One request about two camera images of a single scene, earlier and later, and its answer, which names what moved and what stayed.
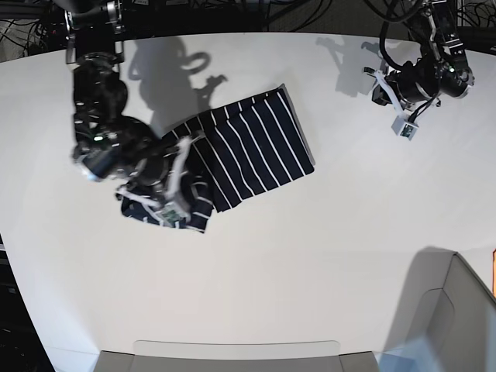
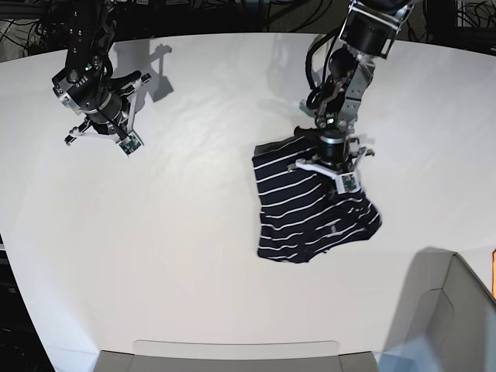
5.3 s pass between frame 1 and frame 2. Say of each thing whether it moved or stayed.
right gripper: moved
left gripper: moved
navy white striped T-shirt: moved
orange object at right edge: stayed
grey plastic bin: stayed
